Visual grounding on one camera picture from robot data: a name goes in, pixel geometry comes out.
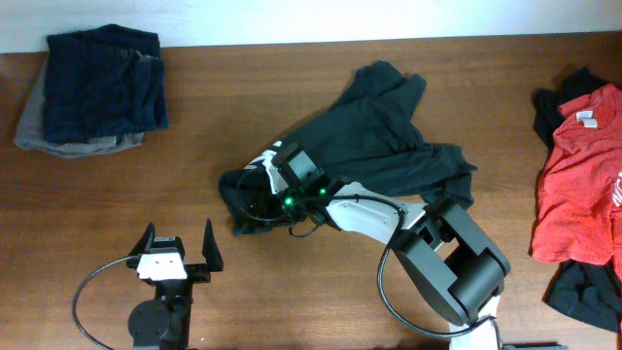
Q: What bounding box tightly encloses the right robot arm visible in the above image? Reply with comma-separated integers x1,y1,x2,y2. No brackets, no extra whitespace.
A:
257,162,510,349

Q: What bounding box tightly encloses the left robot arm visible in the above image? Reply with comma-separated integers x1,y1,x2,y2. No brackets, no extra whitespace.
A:
126,221,224,350

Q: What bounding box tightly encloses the folded navy blue garment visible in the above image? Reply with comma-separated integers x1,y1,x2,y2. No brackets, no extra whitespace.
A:
44,24,168,144

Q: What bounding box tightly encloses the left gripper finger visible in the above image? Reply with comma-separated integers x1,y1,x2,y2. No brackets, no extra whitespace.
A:
201,219,224,271
129,223,156,256

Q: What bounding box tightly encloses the folded grey garment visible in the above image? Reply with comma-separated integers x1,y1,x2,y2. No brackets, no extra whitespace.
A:
14,60,145,158

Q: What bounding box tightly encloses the red t-shirt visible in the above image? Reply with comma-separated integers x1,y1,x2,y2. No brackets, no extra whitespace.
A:
532,84,621,275

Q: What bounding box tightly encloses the black garment under pile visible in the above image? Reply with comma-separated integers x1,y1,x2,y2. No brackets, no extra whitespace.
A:
531,66,621,333

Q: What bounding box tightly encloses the dark green t-shirt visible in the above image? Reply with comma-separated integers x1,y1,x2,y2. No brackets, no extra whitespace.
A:
219,61,476,235

